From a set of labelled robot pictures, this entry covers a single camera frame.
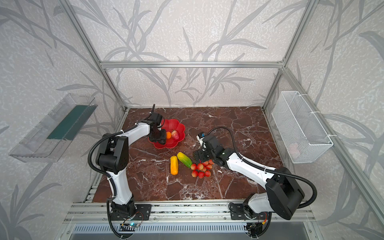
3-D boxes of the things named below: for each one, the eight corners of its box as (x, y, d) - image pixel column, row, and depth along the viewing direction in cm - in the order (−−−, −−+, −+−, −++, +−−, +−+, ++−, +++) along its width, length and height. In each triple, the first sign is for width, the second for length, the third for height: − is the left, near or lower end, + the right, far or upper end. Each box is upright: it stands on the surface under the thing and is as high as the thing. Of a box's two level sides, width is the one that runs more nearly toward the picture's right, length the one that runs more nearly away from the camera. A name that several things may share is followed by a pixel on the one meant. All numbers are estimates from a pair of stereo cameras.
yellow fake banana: (171, 175, 87) (170, 173, 84) (171, 158, 94) (170, 156, 91) (178, 174, 88) (177, 172, 85) (177, 157, 95) (177, 155, 92)
